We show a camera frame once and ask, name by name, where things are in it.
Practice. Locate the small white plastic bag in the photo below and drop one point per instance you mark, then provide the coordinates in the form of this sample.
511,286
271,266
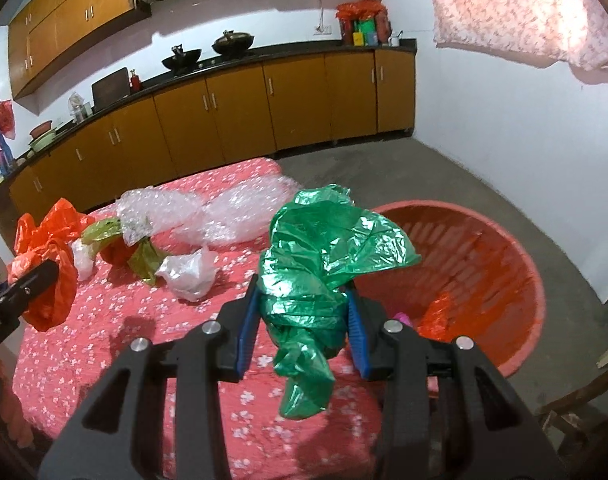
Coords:
82,260

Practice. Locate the long yellow wall cabinets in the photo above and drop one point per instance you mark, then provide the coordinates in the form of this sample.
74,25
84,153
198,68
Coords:
73,15

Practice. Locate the dark cutting board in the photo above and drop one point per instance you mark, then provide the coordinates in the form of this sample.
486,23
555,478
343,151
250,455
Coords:
110,89

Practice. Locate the orange bag of boxes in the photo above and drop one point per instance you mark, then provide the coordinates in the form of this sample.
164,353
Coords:
364,22

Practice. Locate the green plastic bag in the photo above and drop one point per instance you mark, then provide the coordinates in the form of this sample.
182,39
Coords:
324,260

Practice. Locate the wall socket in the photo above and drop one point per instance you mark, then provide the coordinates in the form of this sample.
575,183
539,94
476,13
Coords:
322,29

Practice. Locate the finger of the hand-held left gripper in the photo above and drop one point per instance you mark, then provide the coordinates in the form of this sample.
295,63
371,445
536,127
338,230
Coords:
33,282

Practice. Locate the hanging red plastic bag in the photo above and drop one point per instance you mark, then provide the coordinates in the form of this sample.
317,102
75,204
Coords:
3,119

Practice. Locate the wooden chair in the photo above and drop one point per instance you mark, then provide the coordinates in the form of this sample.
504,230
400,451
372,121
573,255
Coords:
584,420

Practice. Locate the green basin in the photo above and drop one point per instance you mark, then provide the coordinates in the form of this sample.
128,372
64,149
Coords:
42,142

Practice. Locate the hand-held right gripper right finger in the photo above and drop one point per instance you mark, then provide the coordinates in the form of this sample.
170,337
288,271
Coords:
357,342

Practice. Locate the clear bubble wrap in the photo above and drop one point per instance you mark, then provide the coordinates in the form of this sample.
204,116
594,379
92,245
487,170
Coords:
233,215

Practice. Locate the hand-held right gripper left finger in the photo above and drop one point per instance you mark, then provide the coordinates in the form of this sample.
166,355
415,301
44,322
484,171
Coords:
246,340

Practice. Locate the black wok with ladle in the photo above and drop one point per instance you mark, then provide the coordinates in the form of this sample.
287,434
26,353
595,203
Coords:
182,60

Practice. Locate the yellow-green plastic bag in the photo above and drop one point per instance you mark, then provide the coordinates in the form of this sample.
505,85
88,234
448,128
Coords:
101,230

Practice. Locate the white mug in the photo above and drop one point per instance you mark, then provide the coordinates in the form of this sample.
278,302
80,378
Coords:
395,40

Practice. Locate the red floral blanket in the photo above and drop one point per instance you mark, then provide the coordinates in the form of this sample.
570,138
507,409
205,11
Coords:
133,320

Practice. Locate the red plastic basket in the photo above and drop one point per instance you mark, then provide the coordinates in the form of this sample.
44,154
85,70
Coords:
484,270

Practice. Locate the yellow lower kitchen cabinets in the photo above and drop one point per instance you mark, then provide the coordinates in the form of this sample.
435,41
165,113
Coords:
244,110

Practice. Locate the red bottle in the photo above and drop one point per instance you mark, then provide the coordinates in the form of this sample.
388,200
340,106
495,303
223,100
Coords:
134,82

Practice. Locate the black kitchen countertop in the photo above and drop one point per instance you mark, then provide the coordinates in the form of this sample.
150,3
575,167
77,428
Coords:
284,55

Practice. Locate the small pink object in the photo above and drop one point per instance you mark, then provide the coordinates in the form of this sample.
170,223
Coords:
402,319

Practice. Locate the pink basin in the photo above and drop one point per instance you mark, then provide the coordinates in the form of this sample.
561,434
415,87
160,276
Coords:
41,130

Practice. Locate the light pink floral curtain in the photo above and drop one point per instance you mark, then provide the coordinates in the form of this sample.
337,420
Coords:
514,5

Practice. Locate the black wok with lid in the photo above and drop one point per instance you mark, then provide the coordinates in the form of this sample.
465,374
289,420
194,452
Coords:
233,42

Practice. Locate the jar with plastic cover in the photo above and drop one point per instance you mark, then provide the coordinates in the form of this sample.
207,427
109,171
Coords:
76,107

